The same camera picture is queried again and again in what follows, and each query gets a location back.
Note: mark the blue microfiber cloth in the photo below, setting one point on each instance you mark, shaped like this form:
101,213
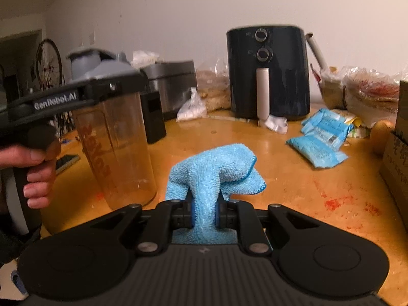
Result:
226,170

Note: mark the white knotted plastic bag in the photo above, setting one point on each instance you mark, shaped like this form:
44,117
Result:
193,109

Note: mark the person's left hand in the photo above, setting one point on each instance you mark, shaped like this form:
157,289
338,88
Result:
41,170

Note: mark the grey rice cooker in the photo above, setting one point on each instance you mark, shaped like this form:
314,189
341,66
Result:
173,80

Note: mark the yellow onion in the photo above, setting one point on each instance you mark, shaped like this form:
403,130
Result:
379,135

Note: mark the smartphone on table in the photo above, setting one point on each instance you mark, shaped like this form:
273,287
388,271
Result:
65,162

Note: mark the bicycle wheel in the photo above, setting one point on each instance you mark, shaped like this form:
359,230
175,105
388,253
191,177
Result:
48,66

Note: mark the clear bag of flatbread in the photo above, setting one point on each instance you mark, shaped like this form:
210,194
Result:
372,95

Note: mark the blue snack packet front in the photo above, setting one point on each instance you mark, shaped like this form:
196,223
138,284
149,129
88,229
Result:
316,152

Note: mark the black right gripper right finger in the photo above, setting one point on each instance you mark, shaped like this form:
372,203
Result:
242,217

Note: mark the blue snack packet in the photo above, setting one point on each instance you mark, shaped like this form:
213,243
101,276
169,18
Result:
316,152
328,127

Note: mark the clear bag of grains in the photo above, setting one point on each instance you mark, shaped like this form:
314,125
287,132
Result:
213,84

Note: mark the black air fryer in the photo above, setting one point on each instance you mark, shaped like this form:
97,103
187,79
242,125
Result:
268,65

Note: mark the clear shaker bottle grey lid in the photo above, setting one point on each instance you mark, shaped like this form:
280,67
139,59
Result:
112,131

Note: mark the blue snack packet back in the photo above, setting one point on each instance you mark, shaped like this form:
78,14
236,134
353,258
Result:
328,127

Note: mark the brown cardboard box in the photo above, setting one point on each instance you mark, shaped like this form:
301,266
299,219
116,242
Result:
394,166

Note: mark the black power bank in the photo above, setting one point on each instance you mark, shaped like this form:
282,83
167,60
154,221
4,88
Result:
153,117

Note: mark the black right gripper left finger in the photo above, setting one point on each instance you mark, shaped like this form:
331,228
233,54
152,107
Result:
163,220

